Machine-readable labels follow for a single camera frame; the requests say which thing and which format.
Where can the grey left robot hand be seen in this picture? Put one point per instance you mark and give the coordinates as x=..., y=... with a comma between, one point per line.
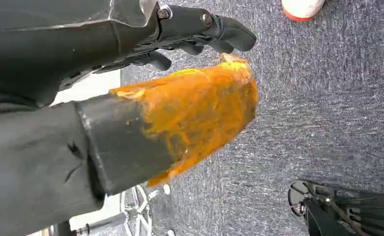
x=81, y=136

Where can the pale desk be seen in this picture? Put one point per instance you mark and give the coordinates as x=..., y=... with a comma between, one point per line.
x=91, y=88

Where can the white shoe with red sole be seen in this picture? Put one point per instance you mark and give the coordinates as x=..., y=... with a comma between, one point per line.
x=301, y=8

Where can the black robot foot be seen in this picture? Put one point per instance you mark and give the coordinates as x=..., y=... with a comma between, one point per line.
x=345, y=211

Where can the white metal frame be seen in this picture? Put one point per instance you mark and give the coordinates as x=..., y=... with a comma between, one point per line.
x=140, y=211

